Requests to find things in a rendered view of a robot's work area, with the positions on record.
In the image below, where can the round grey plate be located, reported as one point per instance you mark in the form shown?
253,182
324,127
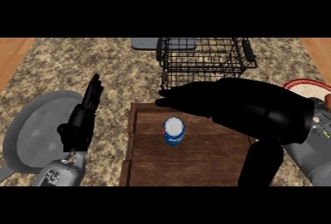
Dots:
38,131

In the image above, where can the red rimmed round placemat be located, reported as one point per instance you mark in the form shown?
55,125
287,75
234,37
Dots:
309,87

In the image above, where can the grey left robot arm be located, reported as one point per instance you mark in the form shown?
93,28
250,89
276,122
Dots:
59,172

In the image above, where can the blue can with white top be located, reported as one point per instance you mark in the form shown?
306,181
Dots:
173,131

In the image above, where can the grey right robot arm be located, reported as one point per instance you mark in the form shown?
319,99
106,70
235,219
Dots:
312,145

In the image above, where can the grey flat rectangular object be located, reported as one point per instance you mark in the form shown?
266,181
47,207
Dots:
161,43

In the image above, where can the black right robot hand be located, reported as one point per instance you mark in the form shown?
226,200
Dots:
254,108

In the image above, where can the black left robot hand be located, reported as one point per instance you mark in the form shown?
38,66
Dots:
80,122

